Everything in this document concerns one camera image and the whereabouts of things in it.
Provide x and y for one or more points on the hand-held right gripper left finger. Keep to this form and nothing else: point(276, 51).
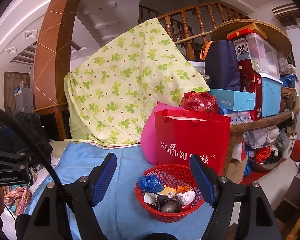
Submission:
point(103, 177)

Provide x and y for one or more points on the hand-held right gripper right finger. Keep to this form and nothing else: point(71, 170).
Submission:
point(201, 180)

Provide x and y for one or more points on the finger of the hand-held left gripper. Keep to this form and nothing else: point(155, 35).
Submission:
point(32, 155)

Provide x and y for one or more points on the orange wrapper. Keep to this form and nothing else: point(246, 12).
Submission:
point(183, 188)

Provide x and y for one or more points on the white paper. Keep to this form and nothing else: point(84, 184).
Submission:
point(187, 197)

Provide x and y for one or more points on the dark grey plastic bag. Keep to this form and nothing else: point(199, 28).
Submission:
point(171, 206)

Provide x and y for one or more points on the red white cardboard box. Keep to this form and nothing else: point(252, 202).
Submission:
point(150, 198)

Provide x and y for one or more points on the red mesh basket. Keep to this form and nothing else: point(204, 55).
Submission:
point(165, 216)

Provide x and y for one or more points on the white bed sheet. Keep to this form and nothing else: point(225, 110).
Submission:
point(55, 159)

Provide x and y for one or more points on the orange striped cloth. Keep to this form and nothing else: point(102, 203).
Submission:
point(17, 197)

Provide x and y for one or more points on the black fuzzy garment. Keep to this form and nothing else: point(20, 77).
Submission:
point(35, 127)

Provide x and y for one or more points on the blue blanket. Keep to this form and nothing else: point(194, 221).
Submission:
point(125, 205)

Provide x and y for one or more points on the dark wooden low cabinet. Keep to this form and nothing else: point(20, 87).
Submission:
point(52, 122)

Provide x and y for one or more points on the red shopping bag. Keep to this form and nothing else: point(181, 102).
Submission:
point(185, 130)

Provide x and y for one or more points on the grey cabinet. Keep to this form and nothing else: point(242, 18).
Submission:
point(23, 101)

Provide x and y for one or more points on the pink pillow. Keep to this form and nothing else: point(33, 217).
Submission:
point(148, 140)

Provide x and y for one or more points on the metal basin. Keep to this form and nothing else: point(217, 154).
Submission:
point(265, 166)

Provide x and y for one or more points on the small red plastic bag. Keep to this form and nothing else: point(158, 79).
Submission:
point(262, 153)

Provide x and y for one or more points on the wooden lattice door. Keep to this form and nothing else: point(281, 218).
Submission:
point(10, 90)

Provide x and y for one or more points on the blue white carton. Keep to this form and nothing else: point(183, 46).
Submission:
point(237, 118)

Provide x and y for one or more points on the white plastic bags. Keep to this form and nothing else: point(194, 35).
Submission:
point(262, 136)

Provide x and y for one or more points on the large red plastic bag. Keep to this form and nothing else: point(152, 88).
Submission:
point(198, 102)

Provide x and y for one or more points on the light blue shoe box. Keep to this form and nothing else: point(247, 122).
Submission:
point(230, 98)

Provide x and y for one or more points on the curved wooden bench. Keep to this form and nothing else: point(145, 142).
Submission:
point(265, 121)

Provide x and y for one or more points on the brown wooden box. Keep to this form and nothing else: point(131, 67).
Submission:
point(292, 192)

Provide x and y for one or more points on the clover print quilt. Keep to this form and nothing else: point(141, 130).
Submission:
point(120, 80)

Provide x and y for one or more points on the brown wooden pillar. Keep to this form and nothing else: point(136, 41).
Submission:
point(52, 55)

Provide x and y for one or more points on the dark red gift box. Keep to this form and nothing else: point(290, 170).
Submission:
point(251, 87)

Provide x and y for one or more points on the light blue plastic bin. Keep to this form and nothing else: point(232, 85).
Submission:
point(271, 95)

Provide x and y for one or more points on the navy tote bag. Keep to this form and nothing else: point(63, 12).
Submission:
point(222, 65)

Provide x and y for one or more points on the wicker basket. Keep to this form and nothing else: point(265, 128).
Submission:
point(288, 92)

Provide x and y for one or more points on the dark blue plastic bag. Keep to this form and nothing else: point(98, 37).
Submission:
point(287, 81)

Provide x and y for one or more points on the clear plastic storage box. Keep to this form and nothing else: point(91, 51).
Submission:
point(262, 55)

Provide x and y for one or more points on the bamboo pole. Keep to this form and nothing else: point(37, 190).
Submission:
point(190, 38)

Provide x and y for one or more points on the round wooden tabletop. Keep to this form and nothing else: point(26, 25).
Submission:
point(222, 28)

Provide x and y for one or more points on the wooden stair railing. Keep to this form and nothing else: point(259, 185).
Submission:
point(187, 27)

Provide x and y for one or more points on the orange brown flat box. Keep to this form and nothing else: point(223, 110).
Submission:
point(250, 28)

